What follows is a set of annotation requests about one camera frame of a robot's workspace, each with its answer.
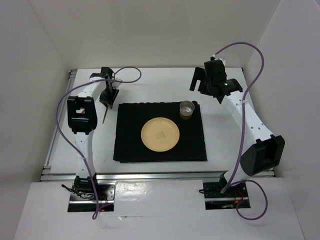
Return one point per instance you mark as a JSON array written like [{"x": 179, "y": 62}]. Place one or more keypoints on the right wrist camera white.
[{"x": 215, "y": 57}]

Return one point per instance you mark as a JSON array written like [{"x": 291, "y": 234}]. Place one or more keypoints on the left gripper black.
[{"x": 110, "y": 101}]

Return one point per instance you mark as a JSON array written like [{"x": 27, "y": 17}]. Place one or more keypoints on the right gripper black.
[{"x": 199, "y": 75}]

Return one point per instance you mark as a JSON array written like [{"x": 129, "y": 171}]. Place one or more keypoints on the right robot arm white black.
[{"x": 259, "y": 149}]

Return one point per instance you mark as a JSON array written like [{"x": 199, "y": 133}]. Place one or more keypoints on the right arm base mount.
[{"x": 215, "y": 200}]

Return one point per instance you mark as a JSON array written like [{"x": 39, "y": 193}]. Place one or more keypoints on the copper spoon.
[{"x": 105, "y": 114}]

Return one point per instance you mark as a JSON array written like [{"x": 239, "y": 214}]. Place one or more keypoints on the aluminium rail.
[
  {"x": 136, "y": 176},
  {"x": 58, "y": 115}
]

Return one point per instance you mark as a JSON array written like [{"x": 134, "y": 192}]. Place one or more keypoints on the aluminium left rail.
[{"x": 58, "y": 115}]

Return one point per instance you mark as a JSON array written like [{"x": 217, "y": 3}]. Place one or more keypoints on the metal cup copper base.
[{"x": 186, "y": 109}]

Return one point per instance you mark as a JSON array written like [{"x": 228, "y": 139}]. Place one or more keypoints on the aluminium front rail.
[{"x": 136, "y": 176}]

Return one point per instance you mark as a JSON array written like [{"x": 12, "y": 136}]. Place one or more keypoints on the yellow plate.
[{"x": 160, "y": 134}]

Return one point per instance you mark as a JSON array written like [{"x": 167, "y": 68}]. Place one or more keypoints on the black cloth placemat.
[{"x": 131, "y": 117}]

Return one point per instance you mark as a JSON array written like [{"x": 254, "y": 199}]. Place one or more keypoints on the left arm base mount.
[{"x": 83, "y": 199}]

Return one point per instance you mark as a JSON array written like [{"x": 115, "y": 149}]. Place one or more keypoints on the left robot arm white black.
[{"x": 82, "y": 120}]

